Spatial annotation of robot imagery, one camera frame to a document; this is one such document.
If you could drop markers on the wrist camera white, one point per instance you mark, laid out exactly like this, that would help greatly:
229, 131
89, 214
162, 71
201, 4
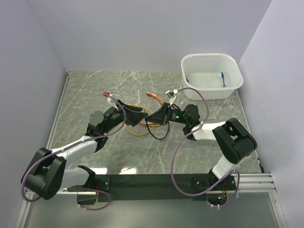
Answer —
171, 95
111, 97

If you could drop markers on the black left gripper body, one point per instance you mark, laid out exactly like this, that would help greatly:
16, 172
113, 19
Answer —
114, 118

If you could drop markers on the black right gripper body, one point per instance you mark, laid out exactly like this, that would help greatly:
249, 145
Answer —
175, 116

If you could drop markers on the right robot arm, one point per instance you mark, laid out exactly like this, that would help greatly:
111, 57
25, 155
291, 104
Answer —
234, 140

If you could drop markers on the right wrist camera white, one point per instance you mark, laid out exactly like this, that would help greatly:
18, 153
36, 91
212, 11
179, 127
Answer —
171, 95

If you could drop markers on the white plastic basin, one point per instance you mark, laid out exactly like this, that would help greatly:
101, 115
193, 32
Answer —
212, 75

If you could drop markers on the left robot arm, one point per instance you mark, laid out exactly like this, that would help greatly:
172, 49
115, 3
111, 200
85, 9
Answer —
47, 173

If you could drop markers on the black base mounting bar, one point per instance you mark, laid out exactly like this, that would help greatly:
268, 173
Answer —
151, 187

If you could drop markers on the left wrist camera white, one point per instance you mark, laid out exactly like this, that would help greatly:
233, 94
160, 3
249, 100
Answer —
111, 97

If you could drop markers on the aluminium frame rail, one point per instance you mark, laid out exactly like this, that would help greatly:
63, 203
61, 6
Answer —
248, 183

